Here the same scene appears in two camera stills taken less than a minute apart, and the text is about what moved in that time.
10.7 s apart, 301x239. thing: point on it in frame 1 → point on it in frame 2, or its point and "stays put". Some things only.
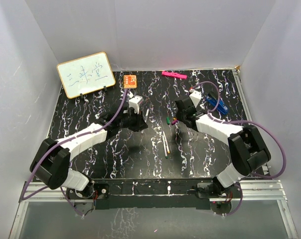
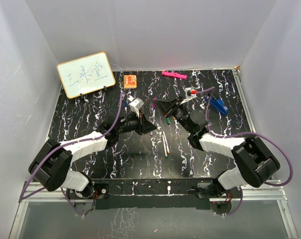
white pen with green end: [164, 147] stays put
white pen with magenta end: [147, 113] → [153, 120]
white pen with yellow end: [166, 143] stays put
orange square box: [130, 81] stays put
